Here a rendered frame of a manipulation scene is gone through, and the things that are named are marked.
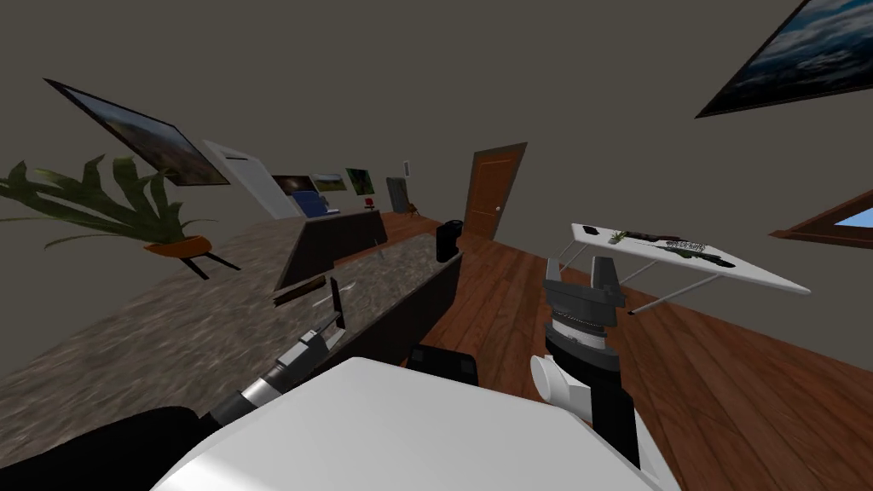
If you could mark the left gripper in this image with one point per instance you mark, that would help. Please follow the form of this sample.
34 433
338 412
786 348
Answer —
307 354

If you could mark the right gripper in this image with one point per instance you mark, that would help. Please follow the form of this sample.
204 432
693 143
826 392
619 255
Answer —
583 303

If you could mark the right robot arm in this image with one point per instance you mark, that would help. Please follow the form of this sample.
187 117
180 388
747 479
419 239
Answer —
607 389

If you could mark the brown wooden stick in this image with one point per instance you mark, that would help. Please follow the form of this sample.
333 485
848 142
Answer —
299 291

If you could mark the dark brown cabinet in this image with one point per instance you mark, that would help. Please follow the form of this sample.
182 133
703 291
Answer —
331 245

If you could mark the brown wooden door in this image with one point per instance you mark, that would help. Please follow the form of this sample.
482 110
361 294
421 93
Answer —
492 191

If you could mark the blue armchair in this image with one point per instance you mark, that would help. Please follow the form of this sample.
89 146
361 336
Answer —
310 202

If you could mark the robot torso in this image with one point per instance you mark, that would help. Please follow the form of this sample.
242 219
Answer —
382 436

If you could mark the black cylinder container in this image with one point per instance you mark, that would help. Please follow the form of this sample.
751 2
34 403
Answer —
449 242

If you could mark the green landscape picture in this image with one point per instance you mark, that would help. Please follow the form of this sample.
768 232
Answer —
330 182

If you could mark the grey cabinet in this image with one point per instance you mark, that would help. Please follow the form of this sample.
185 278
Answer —
397 196

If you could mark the green leafy picture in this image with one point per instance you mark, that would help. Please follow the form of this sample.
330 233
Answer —
360 181

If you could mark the dark framed picture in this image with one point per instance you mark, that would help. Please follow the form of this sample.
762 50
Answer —
293 184

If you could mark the white door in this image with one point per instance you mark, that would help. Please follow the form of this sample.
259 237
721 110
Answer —
256 181

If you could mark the white folding table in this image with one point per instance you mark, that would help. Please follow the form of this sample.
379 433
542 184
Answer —
750 273

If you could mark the green plant in orange pot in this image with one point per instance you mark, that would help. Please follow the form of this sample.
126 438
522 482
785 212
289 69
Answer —
174 246

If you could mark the brown framed window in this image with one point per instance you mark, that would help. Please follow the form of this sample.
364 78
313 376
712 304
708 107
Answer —
829 228

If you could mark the large framed landscape picture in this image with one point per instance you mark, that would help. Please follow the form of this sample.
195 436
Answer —
150 140

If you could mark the framed cloudy sky picture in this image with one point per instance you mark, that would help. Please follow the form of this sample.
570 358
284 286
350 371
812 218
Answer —
798 58

